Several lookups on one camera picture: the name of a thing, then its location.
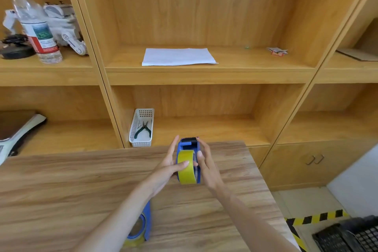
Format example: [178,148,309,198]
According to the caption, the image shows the green handled pliers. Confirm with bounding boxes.
[134,120,152,140]

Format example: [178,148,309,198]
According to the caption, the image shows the white black flat device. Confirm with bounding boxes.
[0,114,48,166]

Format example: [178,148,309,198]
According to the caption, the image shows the black round device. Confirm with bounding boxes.
[0,34,36,60]

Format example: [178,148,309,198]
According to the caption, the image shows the white robot toy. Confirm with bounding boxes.
[3,2,88,56]

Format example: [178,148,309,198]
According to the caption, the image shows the blue tape dispenser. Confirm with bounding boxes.
[123,200,152,246]
[176,137,202,185]

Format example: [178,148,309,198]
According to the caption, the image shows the black plastic crate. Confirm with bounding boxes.
[312,215,378,252]

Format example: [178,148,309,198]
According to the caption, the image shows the person's right hand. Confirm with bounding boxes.
[196,137,228,200]

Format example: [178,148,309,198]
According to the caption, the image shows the wooden shelf unit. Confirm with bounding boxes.
[0,0,378,192]

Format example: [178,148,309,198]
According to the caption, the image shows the clear plastic bottle red cap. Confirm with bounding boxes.
[4,0,63,64]

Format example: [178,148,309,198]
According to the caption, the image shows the white plastic basket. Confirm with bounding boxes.
[129,108,155,148]

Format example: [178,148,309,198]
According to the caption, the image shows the brown cardboard piece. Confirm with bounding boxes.
[336,48,378,62]

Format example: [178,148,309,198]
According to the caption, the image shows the person's right forearm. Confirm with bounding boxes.
[211,187,300,252]

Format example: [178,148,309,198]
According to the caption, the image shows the yellow black hazard tape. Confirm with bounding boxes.
[285,209,350,252]

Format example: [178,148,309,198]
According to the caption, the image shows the person's left forearm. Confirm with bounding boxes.
[72,183,157,252]

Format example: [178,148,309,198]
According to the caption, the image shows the person's left hand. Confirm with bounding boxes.
[141,135,190,198]

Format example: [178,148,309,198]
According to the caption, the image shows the small red white packet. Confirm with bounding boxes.
[266,47,289,57]

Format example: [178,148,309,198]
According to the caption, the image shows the yellow tape roll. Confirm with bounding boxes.
[177,150,198,185]
[123,215,147,246]

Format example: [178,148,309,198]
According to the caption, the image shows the white paper sheet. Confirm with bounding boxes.
[142,48,219,67]

